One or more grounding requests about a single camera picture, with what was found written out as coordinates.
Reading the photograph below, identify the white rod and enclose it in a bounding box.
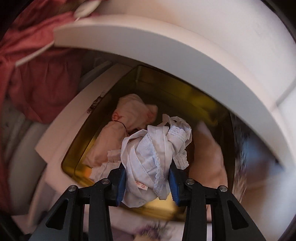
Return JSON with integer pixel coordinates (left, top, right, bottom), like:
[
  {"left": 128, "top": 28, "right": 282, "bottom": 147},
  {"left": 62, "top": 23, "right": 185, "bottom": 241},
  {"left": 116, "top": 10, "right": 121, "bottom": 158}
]
[{"left": 15, "top": 41, "right": 54, "bottom": 67}]

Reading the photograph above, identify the pale pink knotted cloth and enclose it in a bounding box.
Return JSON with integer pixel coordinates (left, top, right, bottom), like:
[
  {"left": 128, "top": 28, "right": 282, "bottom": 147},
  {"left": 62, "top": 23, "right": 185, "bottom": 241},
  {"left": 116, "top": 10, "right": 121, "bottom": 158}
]
[{"left": 84, "top": 94, "right": 158, "bottom": 168}]

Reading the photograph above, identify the gold metal tin box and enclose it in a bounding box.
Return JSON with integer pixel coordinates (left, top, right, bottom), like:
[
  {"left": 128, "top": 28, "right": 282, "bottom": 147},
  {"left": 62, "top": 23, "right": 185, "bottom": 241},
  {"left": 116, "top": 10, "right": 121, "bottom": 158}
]
[{"left": 61, "top": 66, "right": 234, "bottom": 220}]

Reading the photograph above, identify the peach folded cloth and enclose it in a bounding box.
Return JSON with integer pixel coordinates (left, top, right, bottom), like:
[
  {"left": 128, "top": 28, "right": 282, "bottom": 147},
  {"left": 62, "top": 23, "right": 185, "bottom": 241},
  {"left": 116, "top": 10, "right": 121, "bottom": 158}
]
[{"left": 189, "top": 121, "right": 228, "bottom": 188}]

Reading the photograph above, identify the red fabric curtain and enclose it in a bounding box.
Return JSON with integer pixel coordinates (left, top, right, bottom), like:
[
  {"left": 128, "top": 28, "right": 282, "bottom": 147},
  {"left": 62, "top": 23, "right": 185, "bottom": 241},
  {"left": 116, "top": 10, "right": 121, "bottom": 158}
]
[{"left": 0, "top": 0, "right": 98, "bottom": 212}]

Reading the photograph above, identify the white lace garment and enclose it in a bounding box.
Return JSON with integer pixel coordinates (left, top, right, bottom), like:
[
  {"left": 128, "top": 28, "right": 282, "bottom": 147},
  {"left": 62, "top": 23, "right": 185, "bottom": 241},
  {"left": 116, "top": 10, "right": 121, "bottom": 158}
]
[{"left": 89, "top": 113, "right": 193, "bottom": 208}]

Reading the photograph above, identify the white oval remote device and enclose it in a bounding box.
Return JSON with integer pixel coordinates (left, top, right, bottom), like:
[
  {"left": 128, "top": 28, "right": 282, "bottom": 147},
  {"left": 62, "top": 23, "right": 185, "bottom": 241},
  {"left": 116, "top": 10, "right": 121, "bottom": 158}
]
[{"left": 73, "top": 0, "right": 101, "bottom": 19}]

